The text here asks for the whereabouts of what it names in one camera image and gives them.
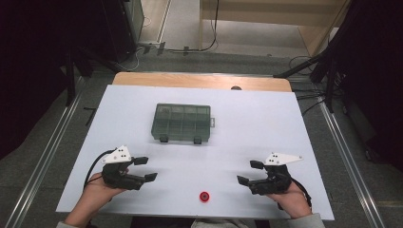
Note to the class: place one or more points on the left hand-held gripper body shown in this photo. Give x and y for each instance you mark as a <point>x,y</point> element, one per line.
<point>122,179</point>

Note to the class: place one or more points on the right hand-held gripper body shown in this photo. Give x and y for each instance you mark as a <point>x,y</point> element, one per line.
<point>272,183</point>

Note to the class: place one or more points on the clear plastic compartment box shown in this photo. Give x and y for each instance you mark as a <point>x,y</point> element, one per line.
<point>180,122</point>

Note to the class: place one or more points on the person's right hand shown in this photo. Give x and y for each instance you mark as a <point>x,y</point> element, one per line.
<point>291,202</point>

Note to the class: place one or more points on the person's left hand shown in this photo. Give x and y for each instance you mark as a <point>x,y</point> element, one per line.
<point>95,193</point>

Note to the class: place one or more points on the white table board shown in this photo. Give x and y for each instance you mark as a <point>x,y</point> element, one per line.
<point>253,126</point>

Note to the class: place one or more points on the wooden table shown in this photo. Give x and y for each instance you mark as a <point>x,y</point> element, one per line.
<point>196,80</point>

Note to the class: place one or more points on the black metal stand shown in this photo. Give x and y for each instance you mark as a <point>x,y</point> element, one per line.
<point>69,79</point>
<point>297,66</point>

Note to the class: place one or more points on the dark cabinet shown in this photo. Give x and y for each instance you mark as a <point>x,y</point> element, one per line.
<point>123,28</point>

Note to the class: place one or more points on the dark curtain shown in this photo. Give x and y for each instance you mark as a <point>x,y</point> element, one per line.
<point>374,79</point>
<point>31,63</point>

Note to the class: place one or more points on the light wooden furniture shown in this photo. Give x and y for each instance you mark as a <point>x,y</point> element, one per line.
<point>269,12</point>

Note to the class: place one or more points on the aluminium floor rail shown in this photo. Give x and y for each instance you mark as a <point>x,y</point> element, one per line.
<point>41,164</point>
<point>348,164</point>

